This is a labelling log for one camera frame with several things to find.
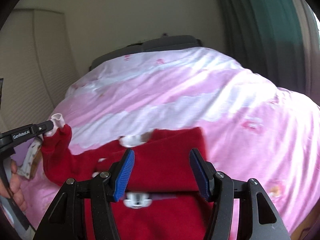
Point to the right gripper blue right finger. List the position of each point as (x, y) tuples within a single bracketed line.
[(203, 172)]

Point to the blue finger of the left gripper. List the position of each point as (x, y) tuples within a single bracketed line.
[(44, 127)]

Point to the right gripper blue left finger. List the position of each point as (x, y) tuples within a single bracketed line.
[(122, 174)]

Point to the red Mickey Mouse sweatshirt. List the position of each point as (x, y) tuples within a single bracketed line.
[(162, 201)]

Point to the white patterned folded clothes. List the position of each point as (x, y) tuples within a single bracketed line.
[(25, 169)]

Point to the person's left hand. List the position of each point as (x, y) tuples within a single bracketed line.
[(15, 187)]

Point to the purple folded garment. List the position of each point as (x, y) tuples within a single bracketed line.
[(21, 152)]

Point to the pink floral duvet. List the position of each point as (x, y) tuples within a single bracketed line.
[(251, 128)]

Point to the white louvered wardrobe doors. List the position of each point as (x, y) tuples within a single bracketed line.
[(37, 66)]

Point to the green curtain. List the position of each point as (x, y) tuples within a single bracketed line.
[(265, 36)]

